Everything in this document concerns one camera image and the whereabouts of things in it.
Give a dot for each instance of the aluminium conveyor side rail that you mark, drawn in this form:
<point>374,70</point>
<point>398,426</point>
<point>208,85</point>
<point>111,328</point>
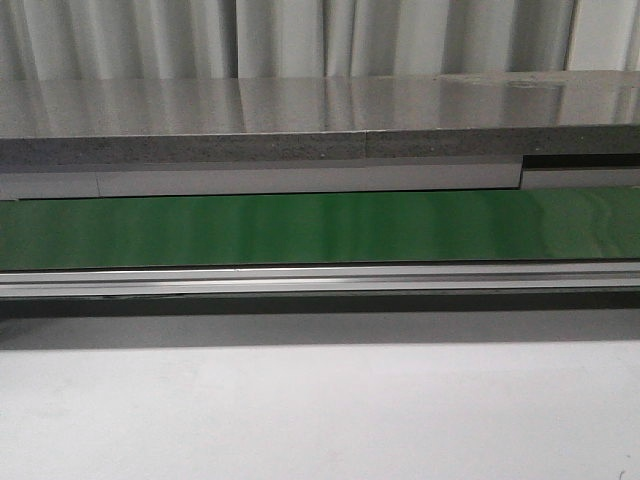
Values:
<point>377,278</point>

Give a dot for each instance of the green conveyor belt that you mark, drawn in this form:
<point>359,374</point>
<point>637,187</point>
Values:
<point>329,228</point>

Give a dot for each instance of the grey stone countertop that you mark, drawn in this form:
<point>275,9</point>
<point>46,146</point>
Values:
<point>110,123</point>

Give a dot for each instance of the white pleated curtain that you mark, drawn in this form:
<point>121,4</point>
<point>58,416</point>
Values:
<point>47,40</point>

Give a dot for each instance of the grey cabinet front panel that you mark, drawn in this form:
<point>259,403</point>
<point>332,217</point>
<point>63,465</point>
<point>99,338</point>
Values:
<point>315,176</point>

